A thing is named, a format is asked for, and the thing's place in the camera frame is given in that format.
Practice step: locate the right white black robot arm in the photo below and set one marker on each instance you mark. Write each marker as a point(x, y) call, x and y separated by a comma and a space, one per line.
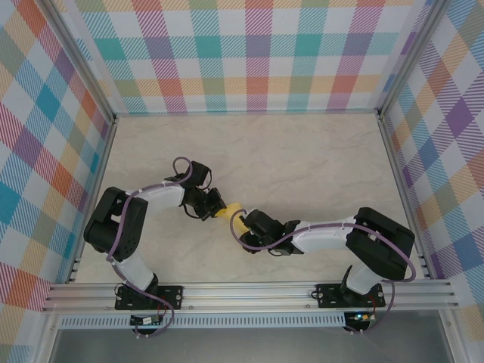
point(325, 238)

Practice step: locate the wide aluminium mounting rail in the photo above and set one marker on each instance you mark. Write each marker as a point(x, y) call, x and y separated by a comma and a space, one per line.
point(246, 295)

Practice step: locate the yellow paper sheet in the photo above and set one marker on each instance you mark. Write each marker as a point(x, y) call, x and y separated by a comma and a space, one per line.
point(234, 208)

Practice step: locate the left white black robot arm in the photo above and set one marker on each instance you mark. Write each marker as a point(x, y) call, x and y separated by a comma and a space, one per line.
point(162, 198)

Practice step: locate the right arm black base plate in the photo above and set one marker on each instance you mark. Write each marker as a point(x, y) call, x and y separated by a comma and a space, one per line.
point(327, 296)

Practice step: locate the thin aluminium table edge rail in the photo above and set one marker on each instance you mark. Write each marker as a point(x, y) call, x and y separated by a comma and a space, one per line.
point(246, 112)

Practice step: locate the aluminium frame post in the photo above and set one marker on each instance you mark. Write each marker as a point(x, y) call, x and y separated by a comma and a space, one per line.
point(81, 60)
point(412, 56)

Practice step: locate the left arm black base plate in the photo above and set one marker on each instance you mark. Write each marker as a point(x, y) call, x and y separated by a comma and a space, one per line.
point(172, 296)

